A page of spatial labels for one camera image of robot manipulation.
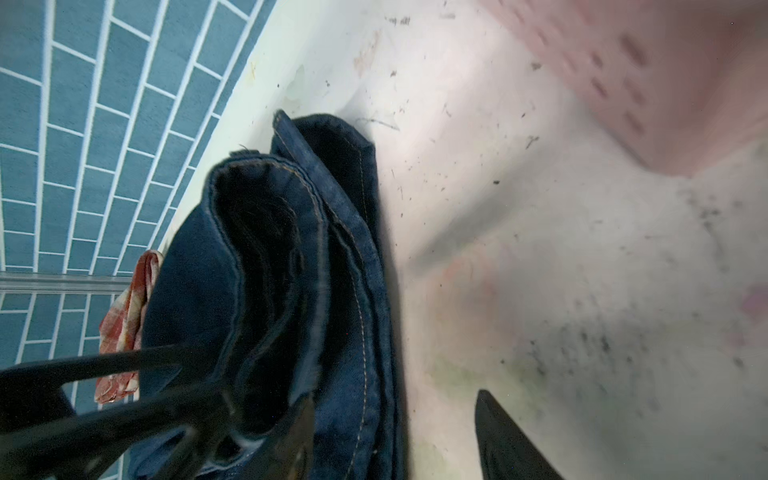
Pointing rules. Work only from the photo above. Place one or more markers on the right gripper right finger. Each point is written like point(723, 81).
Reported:
point(505, 452)

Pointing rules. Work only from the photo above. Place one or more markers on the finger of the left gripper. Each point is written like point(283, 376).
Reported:
point(84, 447)
point(32, 393)

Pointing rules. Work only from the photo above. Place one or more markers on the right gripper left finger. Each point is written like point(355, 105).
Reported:
point(287, 453)

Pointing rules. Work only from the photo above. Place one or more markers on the red plaid skirt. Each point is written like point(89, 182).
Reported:
point(121, 329)

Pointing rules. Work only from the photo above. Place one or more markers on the blue denim skirt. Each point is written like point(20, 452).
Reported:
point(275, 280)

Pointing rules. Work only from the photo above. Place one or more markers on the pink plastic basket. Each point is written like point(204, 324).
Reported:
point(681, 84)

